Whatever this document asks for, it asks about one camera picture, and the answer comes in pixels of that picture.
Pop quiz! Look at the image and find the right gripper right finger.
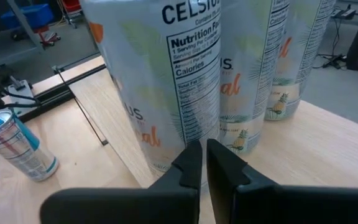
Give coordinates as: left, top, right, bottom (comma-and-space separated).
206, 138, 358, 224

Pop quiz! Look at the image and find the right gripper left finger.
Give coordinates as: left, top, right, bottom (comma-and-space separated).
39, 139, 203, 224

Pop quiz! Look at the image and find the slim striped can blue tab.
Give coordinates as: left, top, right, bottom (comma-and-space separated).
0, 108, 60, 182

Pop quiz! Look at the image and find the red storage bin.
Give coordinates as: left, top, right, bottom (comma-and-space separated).
62, 0, 82, 13

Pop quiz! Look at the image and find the blue storage bin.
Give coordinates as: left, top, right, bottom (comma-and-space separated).
0, 3, 54, 30

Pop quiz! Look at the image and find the wooden shelf black metal frame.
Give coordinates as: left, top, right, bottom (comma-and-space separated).
52, 63, 358, 224

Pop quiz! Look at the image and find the black aluminium rig frame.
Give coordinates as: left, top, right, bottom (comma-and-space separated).
0, 63, 107, 124

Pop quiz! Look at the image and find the white metal bracket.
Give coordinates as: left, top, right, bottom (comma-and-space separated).
6, 76, 37, 116

